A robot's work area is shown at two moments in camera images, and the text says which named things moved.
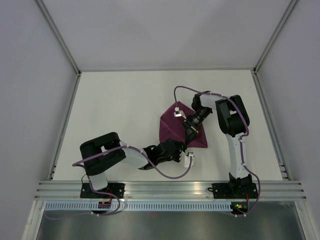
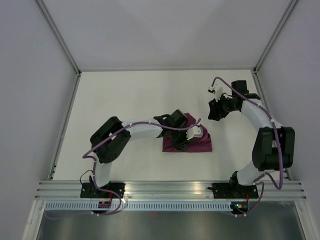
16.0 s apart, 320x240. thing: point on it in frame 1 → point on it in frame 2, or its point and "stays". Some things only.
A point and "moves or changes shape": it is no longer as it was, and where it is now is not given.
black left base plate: x=117 y=189 stays
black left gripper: x=180 y=146 → x=182 y=145
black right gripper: x=191 y=130 → x=214 y=109
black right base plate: x=234 y=190 stays
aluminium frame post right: x=287 y=13 stays
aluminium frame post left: x=58 y=36 stays
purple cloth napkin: x=171 y=128 moves or changes shape
